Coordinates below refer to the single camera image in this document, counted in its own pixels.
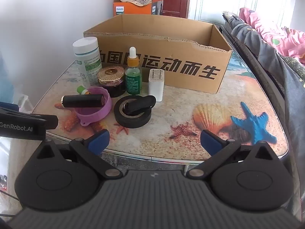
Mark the white charger plug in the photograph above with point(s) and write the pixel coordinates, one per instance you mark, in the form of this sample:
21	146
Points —
156	88

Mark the green lip balm stick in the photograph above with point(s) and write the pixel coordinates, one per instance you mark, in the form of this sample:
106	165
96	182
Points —
82	90

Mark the white bottle green label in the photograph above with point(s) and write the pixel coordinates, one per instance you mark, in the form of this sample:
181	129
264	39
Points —
87	59

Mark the grey quilt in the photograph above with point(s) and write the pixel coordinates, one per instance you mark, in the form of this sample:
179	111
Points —
262	59

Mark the purple plastic lid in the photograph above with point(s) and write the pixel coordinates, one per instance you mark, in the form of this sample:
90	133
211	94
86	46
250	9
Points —
93	115

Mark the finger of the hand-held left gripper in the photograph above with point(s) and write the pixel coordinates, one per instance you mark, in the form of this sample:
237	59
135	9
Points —
51	122

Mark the black tape roll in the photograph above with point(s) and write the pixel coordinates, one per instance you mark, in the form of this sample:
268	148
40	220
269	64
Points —
133	120

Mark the black cylindrical tube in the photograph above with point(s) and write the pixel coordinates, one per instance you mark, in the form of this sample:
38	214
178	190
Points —
81	101

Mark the pink printed blanket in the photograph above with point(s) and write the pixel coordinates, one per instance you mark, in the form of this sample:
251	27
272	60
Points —
274	33

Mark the brown cardboard box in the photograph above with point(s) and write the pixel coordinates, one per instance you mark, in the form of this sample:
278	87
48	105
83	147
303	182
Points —
166	62

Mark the green dropper bottle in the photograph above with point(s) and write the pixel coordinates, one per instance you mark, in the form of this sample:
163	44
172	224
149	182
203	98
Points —
133	81

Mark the gold lid cream jar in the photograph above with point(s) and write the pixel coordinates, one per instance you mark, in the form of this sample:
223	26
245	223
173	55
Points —
110	74

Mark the white door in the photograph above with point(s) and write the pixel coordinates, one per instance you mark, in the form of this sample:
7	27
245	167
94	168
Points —
214	0

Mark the black plastic clip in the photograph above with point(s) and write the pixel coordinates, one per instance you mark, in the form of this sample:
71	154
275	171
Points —
140	105

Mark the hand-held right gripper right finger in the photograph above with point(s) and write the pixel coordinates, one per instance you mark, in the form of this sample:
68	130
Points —
209	142

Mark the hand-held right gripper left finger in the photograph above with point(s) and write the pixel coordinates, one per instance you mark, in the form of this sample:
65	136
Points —
100	142

